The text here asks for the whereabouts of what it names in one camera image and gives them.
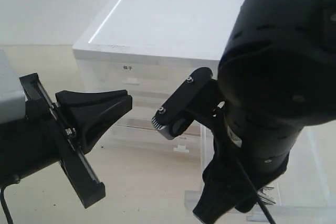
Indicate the bunch of keys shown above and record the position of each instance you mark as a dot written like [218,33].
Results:
[266,199]

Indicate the white translucent drawer cabinet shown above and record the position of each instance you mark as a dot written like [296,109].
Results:
[180,33]

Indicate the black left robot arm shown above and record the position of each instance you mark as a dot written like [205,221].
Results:
[20,142]

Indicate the middle wide clear drawer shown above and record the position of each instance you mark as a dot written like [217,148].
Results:
[143,110]

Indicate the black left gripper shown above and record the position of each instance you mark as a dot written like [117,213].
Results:
[72,129]

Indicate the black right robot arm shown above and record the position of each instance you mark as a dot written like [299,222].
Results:
[276,76]

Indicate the bottom wide clear drawer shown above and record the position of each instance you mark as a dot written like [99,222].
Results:
[139,133]

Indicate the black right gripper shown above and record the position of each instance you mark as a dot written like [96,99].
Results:
[251,150]

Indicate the wide clear drawer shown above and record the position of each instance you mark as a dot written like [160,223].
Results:
[139,133]
[143,110]

